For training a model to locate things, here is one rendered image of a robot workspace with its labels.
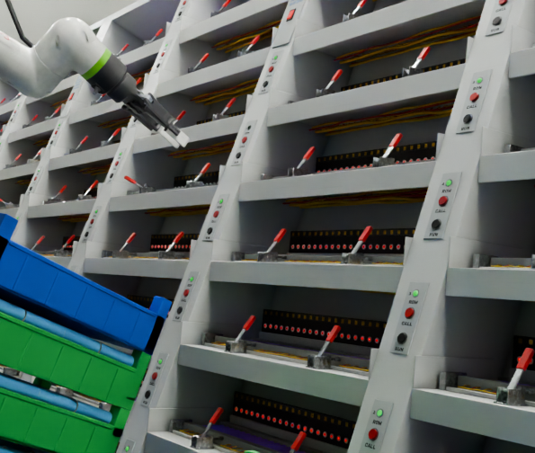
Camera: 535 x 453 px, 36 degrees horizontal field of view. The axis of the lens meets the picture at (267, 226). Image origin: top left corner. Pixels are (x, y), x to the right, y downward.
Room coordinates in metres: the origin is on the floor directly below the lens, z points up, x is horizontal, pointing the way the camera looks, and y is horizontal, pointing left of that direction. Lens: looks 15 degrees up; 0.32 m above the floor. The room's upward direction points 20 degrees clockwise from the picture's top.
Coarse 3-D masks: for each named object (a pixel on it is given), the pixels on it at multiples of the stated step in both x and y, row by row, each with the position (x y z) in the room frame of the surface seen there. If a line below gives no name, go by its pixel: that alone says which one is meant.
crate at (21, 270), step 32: (0, 224) 0.93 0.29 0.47; (0, 256) 0.94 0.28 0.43; (32, 256) 0.97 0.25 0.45; (0, 288) 0.95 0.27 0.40; (32, 288) 0.98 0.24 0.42; (64, 288) 1.01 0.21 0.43; (96, 288) 1.05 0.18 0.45; (64, 320) 1.09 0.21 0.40; (96, 320) 1.06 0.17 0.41; (128, 320) 1.10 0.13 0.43; (160, 320) 1.14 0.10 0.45
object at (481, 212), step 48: (528, 0) 1.24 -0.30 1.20; (480, 48) 1.30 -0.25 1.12; (528, 96) 1.28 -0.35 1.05; (480, 144) 1.24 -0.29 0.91; (432, 192) 1.30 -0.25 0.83; (480, 192) 1.25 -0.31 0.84; (528, 192) 1.32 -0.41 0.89; (432, 240) 1.28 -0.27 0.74; (480, 240) 1.27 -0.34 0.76; (528, 240) 1.33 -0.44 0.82; (432, 288) 1.25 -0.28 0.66; (384, 336) 1.31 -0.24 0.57; (432, 336) 1.24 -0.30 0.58; (480, 336) 1.30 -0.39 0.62; (384, 384) 1.29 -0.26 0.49; (432, 432) 1.28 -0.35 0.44
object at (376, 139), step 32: (384, 0) 1.91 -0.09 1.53; (384, 64) 1.83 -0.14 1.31; (384, 128) 1.77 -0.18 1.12; (416, 128) 1.68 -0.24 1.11; (192, 160) 2.49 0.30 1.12; (224, 160) 2.33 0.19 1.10; (192, 224) 2.36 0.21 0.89; (320, 224) 1.86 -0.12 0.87; (352, 224) 1.77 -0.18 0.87; (384, 224) 1.68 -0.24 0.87; (416, 224) 1.60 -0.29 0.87; (160, 288) 2.40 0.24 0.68; (288, 288) 1.90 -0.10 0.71; (384, 320) 1.61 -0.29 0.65; (128, 352) 2.43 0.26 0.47; (256, 384) 1.89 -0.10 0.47; (352, 416) 1.61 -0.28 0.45
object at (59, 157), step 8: (112, 136) 2.63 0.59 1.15; (80, 144) 2.85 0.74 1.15; (104, 144) 2.61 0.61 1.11; (112, 144) 2.63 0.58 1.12; (56, 152) 3.00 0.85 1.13; (64, 152) 3.01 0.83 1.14; (72, 152) 2.84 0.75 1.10; (80, 152) 2.75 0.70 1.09; (88, 152) 2.69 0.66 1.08; (96, 152) 2.64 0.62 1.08; (104, 152) 2.58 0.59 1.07; (112, 152) 2.53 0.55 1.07; (56, 160) 2.93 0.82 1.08; (64, 160) 2.87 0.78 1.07; (72, 160) 2.81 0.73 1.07; (80, 160) 2.75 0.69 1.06; (88, 160) 2.69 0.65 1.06; (96, 160) 2.63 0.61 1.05; (104, 160) 2.82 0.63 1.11; (112, 160) 2.80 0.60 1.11; (56, 168) 2.93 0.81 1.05; (88, 168) 2.96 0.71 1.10; (96, 168) 2.90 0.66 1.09; (104, 168) 2.90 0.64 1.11
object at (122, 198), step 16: (112, 192) 2.40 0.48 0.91; (128, 192) 2.41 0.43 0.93; (160, 192) 2.14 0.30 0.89; (176, 192) 2.07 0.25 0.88; (192, 192) 2.00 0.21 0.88; (208, 192) 1.94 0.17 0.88; (112, 208) 2.39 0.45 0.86; (128, 208) 2.30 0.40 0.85; (144, 208) 2.22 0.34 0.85; (160, 208) 2.15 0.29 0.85; (176, 208) 2.42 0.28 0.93; (208, 208) 2.14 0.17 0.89
